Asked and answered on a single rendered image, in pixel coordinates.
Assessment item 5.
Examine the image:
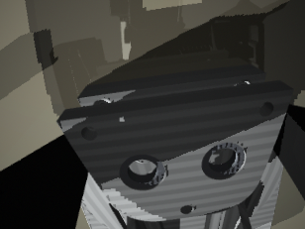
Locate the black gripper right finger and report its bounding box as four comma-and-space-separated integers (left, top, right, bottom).
273, 103, 305, 201

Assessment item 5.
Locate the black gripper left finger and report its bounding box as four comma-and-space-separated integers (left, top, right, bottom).
0, 135, 89, 229

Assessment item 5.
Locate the grey housing plate with two holes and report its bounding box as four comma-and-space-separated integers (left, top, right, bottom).
56, 79, 294, 221

